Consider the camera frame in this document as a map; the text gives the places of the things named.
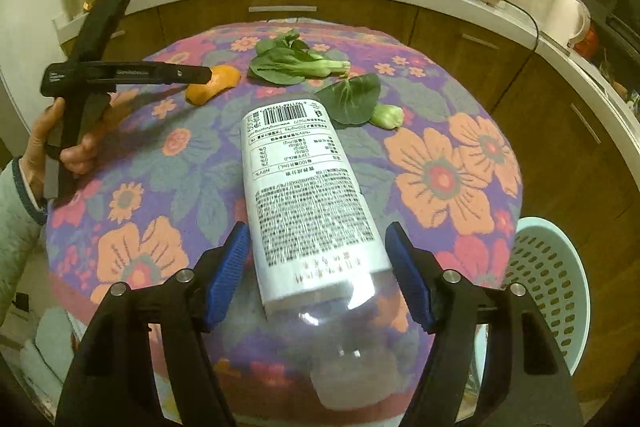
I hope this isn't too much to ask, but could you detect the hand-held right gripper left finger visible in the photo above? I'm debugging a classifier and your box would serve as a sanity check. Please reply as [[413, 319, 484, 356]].
[[54, 222, 252, 427]]

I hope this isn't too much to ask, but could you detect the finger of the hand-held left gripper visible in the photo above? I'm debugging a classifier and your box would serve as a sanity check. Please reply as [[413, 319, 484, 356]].
[[150, 65, 215, 86]]

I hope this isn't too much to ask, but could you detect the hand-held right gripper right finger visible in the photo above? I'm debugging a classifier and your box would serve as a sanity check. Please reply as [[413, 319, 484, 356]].
[[384, 222, 586, 427]]

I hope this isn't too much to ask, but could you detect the orange peel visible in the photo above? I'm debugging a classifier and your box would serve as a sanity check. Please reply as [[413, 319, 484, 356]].
[[185, 65, 242, 107]]

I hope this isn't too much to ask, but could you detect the clear bottle with white label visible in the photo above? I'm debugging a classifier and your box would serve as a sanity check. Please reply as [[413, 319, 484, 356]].
[[240, 96, 419, 411]]

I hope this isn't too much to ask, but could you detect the light blue plastic basket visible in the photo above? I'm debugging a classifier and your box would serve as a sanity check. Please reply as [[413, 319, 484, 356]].
[[472, 216, 586, 384]]

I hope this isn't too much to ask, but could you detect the person's left forearm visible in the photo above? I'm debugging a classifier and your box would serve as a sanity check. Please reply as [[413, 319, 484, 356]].
[[0, 156, 51, 339]]

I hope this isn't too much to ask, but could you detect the person's left hand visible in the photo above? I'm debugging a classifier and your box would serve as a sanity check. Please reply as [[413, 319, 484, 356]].
[[22, 98, 115, 204]]

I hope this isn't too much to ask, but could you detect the leafy bok choy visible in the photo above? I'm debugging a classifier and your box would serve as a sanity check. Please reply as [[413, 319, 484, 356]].
[[248, 29, 352, 87]]

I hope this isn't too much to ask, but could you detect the floral tablecloth round table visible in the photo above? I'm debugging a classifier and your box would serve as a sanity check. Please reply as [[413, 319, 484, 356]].
[[43, 21, 525, 414]]

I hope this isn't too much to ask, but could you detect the bok choy leaf with stem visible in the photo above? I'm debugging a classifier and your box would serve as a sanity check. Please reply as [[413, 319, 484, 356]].
[[314, 73, 405, 130]]

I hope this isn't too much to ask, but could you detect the red bowl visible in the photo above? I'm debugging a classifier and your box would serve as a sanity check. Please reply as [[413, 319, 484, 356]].
[[574, 29, 599, 58]]

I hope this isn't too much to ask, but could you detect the white electric kettle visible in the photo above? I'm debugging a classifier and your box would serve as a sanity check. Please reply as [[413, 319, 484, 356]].
[[549, 0, 592, 48]]

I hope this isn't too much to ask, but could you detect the black power cord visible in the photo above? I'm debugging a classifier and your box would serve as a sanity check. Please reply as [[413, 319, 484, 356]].
[[500, 0, 541, 75]]

